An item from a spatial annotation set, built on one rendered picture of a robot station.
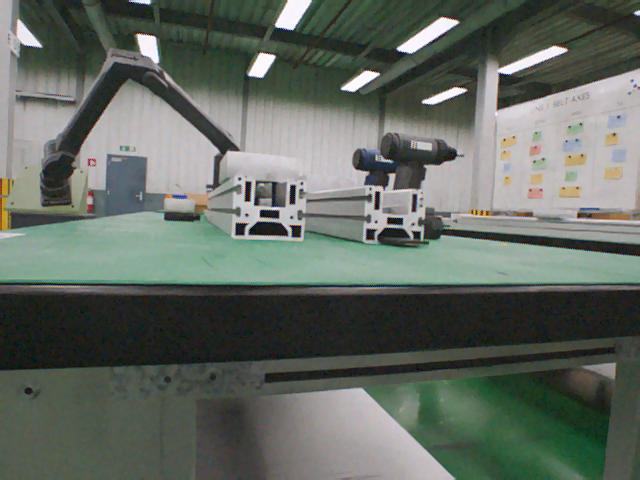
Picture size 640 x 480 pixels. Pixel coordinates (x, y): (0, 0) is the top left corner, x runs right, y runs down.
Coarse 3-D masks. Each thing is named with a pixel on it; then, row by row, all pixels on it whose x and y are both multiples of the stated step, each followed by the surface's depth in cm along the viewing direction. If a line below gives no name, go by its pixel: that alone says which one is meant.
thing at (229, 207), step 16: (240, 176) 58; (224, 192) 85; (240, 192) 59; (272, 192) 70; (288, 192) 60; (224, 208) 84; (240, 208) 59; (256, 208) 59; (272, 208) 59; (288, 208) 60; (304, 208) 61; (224, 224) 70; (240, 224) 65; (256, 224) 88; (272, 224) 69; (288, 224) 60; (304, 224) 61; (288, 240) 60
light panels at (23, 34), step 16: (144, 0) 669; (304, 0) 649; (288, 16) 707; (432, 32) 735; (144, 48) 880; (400, 48) 816; (416, 48) 811; (560, 48) 762; (256, 64) 952; (512, 64) 857; (528, 64) 849; (448, 96) 1113
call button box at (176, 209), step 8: (168, 200) 115; (176, 200) 116; (184, 200) 116; (192, 200) 117; (168, 208) 115; (176, 208) 116; (184, 208) 116; (192, 208) 117; (168, 216) 115; (176, 216) 116; (184, 216) 117; (192, 216) 117
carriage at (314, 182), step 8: (304, 176) 95; (312, 176) 94; (320, 176) 94; (328, 176) 95; (312, 184) 94; (320, 184) 94; (328, 184) 95; (336, 184) 95; (344, 184) 96; (352, 184) 97; (304, 192) 97
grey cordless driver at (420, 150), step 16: (384, 144) 90; (400, 144) 87; (416, 144) 88; (432, 144) 90; (400, 160) 90; (416, 160) 90; (432, 160) 91; (448, 160) 94; (400, 176) 90; (416, 176) 90; (432, 208) 91; (432, 224) 90
